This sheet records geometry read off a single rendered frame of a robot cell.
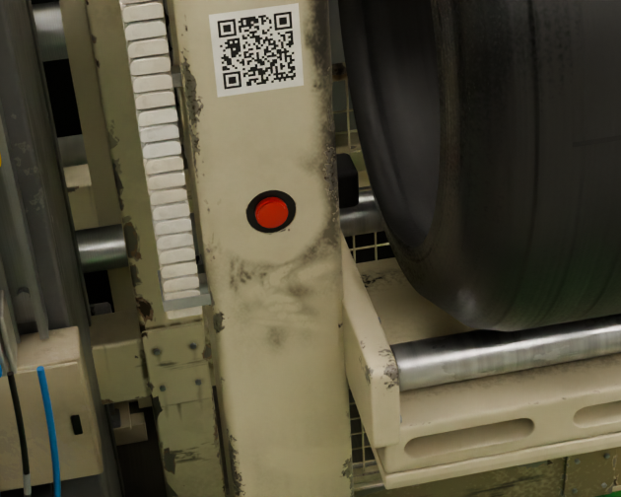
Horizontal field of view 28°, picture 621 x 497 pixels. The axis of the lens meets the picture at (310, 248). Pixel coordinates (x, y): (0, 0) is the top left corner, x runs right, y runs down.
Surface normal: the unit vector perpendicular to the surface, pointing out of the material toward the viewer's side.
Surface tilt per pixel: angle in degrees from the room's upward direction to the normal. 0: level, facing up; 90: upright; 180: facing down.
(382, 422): 90
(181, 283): 90
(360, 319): 0
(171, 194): 90
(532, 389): 0
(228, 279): 90
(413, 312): 0
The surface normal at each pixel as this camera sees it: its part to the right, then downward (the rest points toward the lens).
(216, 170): 0.19, 0.53
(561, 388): -0.06, -0.84
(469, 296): -0.52, 0.79
